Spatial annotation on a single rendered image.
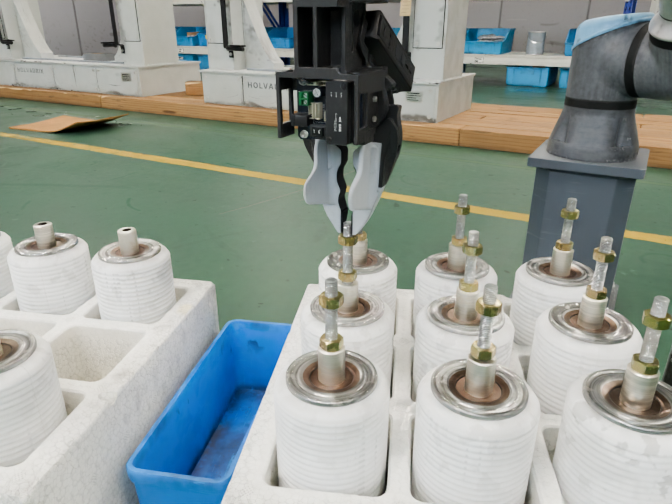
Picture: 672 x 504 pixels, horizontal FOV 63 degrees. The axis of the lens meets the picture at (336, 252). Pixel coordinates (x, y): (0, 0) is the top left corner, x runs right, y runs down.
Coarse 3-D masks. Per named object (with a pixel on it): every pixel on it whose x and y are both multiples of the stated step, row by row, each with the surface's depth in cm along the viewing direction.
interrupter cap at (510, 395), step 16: (448, 368) 45; (464, 368) 45; (496, 368) 45; (432, 384) 43; (448, 384) 43; (464, 384) 44; (496, 384) 44; (512, 384) 43; (448, 400) 42; (464, 400) 42; (480, 400) 42; (496, 400) 42; (512, 400) 42; (464, 416) 40; (480, 416) 40; (496, 416) 40; (512, 416) 40
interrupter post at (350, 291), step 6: (342, 282) 54; (354, 282) 54; (342, 288) 54; (348, 288) 53; (354, 288) 54; (348, 294) 54; (354, 294) 54; (348, 300) 54; (354, 300) 54; (342, 306) 54; (348, 306) 54; (354, 306) 54; (342, 312) 55; (348, 312) 54
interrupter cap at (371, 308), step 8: (360, 296) 57; (368, 296) 57; (376, 296) 57; (312, 304) 55; (360, 304) 56; (368, 304) 56; (376, 304) 56; (312, 312) 54; (320, 312) 54; (360, 312) 55; (368, 312) 54; (376, 312) 54; (320, 320) 53; (344, 320) 53; (352, 320) 53; (360, 320) 53; (368, 320) 52; (376, 320) 53
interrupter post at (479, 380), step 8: (472, 360) 42; (488, 360) 42; (496, 360) 42; (472, 368) 42; (480, 368) 41; (488, 368) 41; (472, 376) 42; (480, 376) 42; (488, 376) 42; (472, 384) 42; (480, 384) 42; (488, 384) 42; (472, 392) 42; (480, 392) 42; (488, 392) 42
